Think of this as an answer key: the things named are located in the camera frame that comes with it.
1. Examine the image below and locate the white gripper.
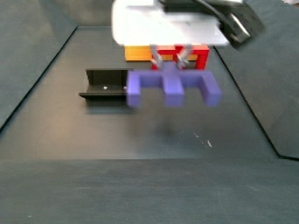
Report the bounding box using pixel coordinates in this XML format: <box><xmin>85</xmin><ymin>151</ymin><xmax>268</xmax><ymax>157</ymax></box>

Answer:
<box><xmin>111</xmin><ymin>0</ymin><xmax>229</xmax><ymax>69</ymax></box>

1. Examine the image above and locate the purple E-shaped block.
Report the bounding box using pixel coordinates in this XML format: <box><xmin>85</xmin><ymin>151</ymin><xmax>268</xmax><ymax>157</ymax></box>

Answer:
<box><xmin>125</xmin><ymin>61</ymin><xmax>221</xmax><ymax>107</ymax></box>

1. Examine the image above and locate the yellow slotted board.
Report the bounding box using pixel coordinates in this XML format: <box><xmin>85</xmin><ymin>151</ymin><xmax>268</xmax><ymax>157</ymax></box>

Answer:
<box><xmin>124</xmin><ymin>45</ymin><xmax>200</xmax><ymax>62</ymax></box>

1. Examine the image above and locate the red E-shaped block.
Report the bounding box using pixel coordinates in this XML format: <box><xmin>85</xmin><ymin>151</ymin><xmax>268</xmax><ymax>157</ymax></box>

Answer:
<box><xmin>157</xmin><ymin>45</ymin><xmax>209</xmax><ymax>70</ymax></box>

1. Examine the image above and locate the black camera cable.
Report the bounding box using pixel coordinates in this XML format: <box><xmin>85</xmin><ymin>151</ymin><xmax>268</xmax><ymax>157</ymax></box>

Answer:
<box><xmin>157</xmin><ymin>0</ymin><xmax>244</xmax><ymax>21</ymax></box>

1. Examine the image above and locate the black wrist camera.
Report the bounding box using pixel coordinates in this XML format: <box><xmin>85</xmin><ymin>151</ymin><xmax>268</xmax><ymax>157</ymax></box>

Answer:
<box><xmin>216</xmin><ymin>2</ymin><xmax>265</xmax><ymax>49</ymax></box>

